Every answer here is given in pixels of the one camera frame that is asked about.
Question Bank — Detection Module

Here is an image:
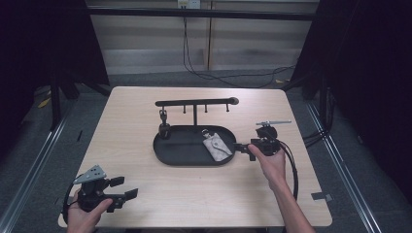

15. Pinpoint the grey felt key pouch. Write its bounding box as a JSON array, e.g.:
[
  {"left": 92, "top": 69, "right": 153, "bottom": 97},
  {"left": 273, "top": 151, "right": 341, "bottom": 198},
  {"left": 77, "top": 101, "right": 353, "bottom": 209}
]
[{"left": 201, "top": 128, "right": 234, "bottom": 162}]

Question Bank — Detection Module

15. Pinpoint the black cable bundle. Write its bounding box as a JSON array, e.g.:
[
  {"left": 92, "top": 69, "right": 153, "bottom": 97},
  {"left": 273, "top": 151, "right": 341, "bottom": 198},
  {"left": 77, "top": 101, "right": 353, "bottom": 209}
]
[{"left": 303, "top": 127, "right": 329, "bottom": 149}]

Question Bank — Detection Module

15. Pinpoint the person's right hand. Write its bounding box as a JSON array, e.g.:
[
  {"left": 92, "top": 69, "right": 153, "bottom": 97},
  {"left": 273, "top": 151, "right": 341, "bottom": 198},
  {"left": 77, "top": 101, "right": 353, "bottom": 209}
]
[{"left": 247, "top": 145, "right": 288, "bottom": 192}]

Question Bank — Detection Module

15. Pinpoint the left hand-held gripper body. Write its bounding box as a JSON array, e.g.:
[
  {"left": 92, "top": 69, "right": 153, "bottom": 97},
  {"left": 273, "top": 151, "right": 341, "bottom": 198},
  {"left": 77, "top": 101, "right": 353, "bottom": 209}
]
[{"left": 72, "top": 164, "right": 115, "bottom": 213}]

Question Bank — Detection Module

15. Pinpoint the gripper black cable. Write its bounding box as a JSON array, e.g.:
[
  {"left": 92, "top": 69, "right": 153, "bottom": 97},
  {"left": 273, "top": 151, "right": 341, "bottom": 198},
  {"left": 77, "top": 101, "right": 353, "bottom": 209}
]
[
  {"left": 61, "top": 174, "right": 83, "bottom": 225},
  {"left": 277, "top": 139, "right": 299, "bottom": 201}
]

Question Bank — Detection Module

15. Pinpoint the person's left hand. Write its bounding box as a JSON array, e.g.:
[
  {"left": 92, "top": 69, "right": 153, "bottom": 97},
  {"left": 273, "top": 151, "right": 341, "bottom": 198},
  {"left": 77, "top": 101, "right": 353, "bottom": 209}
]
[{"left": 66, "top": 189, "right": 114, "bottom": 233}]

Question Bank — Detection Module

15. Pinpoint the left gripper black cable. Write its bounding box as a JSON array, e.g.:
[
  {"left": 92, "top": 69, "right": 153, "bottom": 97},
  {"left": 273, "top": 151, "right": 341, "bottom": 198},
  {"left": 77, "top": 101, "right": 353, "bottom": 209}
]
[{"left": 61, "top": 174, "right": 83, "bottom": 225}]

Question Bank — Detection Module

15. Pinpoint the dark grey car key fob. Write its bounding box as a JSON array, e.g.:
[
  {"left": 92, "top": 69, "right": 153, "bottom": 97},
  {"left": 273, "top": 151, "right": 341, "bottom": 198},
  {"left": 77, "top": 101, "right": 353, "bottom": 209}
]
[{"left": 157, "top": 109, "right": 172, "bottom": 141}]

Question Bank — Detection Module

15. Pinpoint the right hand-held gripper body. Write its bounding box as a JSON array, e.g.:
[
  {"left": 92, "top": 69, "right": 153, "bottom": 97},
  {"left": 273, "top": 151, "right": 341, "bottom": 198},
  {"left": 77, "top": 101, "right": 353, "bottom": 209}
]
[{"left": 251, "top": 119, "right": 292, "bottom": 156}]

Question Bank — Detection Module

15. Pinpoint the black key rack with tray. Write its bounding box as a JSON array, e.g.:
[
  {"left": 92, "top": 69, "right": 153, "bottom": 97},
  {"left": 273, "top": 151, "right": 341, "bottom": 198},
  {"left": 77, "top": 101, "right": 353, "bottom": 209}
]
[{"left": 153, "top": 96, "right": 240, "bottom": 168}]

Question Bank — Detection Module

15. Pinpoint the black wall cable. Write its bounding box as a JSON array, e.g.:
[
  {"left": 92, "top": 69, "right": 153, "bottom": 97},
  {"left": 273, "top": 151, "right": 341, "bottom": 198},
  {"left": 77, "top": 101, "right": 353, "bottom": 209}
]
[{"left": 182, "top": 16, "right": 296, "bottom": 89}]

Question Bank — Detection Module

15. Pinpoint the yellow floor marker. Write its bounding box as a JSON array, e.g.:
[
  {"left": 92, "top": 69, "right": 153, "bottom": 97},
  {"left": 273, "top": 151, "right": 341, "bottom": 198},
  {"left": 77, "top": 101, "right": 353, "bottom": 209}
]
[{"left": 37, "top": 96, "right": 52, "bottom": 110}]

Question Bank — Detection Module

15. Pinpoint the grey tape piece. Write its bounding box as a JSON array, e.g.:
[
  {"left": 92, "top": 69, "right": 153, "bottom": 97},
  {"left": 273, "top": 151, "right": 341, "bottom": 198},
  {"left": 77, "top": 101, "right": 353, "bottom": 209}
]
[{"left": 311, "top": 191, "right": 333, "bottom": 202}]

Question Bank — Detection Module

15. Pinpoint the black horizontal frame bar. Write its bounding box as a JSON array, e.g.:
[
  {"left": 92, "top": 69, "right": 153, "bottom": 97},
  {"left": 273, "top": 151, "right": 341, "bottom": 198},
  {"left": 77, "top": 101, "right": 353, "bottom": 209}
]
[{"left": 86, "top": 7, "right": 320, "bottom": 21}]

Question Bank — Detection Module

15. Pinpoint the black curtain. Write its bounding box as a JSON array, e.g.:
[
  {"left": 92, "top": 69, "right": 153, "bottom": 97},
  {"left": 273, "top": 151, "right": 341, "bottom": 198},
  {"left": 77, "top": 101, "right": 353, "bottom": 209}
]
[
  {"left": 281, "top": 0, "right": 412, "bottom": 195},
  {"left": 0, "top": 0, "right": 111, "bottom": 163}
]

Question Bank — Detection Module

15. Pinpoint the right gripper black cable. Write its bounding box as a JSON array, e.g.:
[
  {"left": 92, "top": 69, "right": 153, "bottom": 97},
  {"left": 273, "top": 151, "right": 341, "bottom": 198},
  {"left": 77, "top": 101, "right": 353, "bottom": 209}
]
[{"left": 277, "top": 139, "right": 299, "bottom": 201}]

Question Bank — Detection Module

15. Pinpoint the white wall socket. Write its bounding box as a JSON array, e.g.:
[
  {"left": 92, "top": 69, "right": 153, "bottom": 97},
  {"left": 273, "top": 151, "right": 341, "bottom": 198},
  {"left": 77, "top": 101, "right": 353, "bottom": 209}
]
[{"left": 177, "top": 0, "right": 202, "bottom": 10}]

